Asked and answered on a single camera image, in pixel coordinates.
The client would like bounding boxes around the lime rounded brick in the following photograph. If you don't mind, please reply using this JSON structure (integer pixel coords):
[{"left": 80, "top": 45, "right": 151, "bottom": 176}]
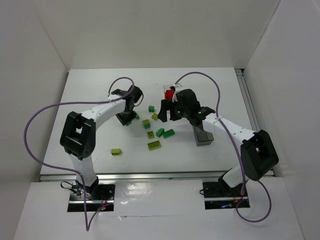
[{"left": 110, "top": 148, "right": 122, "bottom": 156}]

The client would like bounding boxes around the lime 2x4 brick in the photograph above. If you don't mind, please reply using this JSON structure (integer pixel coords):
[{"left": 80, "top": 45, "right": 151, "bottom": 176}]
[{"left": 147, "top": 140, "right": 162, "bottom": 151}]

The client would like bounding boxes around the green 2x4 brick right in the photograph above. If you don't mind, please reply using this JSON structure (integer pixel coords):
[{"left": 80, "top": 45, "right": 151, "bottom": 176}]
[{"left": 162, "top": 129, "right": 175, "bottom": 139}]

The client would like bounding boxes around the aluminium rail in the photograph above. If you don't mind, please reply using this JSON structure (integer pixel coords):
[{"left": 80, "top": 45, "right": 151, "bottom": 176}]
[
  {"left": 39, "top": 171, "right": 224, "bottom": 182},
  {"left": 234, "top": 68, "right": 276, "bottom": 178}
]

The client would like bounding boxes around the grey translucent container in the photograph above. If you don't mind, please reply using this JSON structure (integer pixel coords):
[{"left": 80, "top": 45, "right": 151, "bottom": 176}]
[{"left": 192, "top": 126, "right": 214, "bottom": 147}]

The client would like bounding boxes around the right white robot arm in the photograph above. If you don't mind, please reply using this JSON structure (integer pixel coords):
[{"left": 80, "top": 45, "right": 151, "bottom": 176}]
[{"left": 158, "top": 89, "right": 279, "bottom": 190}]

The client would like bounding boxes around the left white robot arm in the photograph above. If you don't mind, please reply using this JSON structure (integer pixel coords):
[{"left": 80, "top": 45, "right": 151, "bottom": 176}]
[{"left": 60, "top": 86, "right": 143, "bottom": 195}]

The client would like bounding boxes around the lime yellow brick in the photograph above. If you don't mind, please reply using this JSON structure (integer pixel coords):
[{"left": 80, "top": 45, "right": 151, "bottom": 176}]
[{"left": 142, "top": 119, "right": 151, "bottom": 129}]

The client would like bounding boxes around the aluminium rail front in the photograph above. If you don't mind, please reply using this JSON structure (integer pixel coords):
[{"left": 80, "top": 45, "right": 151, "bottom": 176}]
[{"left": 39, "top": 171, "right": 224, "bottom": 182}]

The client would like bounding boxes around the aluminium rail right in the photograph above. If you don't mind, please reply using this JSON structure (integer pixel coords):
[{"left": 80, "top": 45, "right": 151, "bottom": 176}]
[{"left": 234, "top": 68, "right": 276, "bottom": 178}]

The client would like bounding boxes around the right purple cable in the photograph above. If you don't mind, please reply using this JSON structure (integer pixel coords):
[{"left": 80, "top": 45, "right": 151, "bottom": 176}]
[{"left": 173, "top": 71, "right": 272, "bottom": 223}]

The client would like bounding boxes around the clear plastic container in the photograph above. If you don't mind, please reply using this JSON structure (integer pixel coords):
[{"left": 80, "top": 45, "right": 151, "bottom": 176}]
[{"left": 163, "top": 85, "right": 176, "bottom": 107}]

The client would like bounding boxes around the lime 2x2 brick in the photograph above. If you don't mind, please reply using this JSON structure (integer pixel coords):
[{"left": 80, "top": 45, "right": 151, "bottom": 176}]
[{"left": 151, "top": 113, "right": 158, "bottom": 121}]

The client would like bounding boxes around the lime small square brick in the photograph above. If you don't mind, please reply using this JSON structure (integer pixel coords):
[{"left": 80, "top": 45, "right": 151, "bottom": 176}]
[{"left": 147, "top": 131, "right": 155, "bottom": 139}]

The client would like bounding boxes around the dark green 2x4 brick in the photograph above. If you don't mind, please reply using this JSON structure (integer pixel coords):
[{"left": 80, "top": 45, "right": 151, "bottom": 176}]
[{"left": 125, "top": 110, "right": 140, "bottom": 126}]

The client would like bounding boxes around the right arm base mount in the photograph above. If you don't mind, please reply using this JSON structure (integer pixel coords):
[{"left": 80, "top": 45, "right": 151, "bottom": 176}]
[{"left": 199, "top": 181, "right": 250, "bottom": 210}]

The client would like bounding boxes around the small green cube brick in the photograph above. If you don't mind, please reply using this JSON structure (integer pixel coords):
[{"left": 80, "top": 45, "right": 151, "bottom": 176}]
[{"left": 148, "top": 105, "right": 155, "bottom": 113}]

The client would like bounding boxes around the red arched brick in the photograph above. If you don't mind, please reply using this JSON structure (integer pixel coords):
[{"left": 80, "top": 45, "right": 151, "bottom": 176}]
[{"left": 164, "top": 85, "right": 176, "bottom": 101}]

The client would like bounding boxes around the green slope brick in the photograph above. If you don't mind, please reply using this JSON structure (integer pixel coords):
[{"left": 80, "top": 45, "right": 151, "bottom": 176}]
[{"left": 156, "top": 128, "right": 165, "bottom": 138}]

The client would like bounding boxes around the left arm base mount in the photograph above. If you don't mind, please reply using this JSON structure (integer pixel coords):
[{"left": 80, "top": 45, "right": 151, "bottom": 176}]
[{"left": 60, "top": 181, "right": 116, "bottom": 213}]

